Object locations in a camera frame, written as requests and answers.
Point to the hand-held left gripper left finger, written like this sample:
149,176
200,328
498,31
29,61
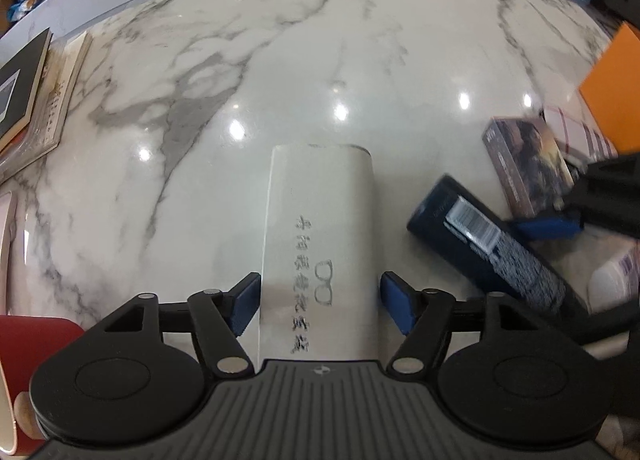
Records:
247,302

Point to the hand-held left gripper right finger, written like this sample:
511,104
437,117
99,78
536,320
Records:
397,302

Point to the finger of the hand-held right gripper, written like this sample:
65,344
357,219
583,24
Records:
610,322
550,227

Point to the white cream tube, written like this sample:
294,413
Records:
615,285

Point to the dark blue tube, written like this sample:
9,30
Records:
500,260

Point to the dark card box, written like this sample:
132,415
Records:
530,165

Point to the plaid case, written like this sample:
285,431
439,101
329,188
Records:
575,133

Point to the orange cardboard box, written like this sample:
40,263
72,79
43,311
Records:
620,100

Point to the white glasses case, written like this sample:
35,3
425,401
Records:
320,200

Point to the red mug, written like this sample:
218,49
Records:
30,355

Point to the stack of books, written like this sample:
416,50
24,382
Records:
60,105

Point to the black book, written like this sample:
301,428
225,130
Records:
20,85

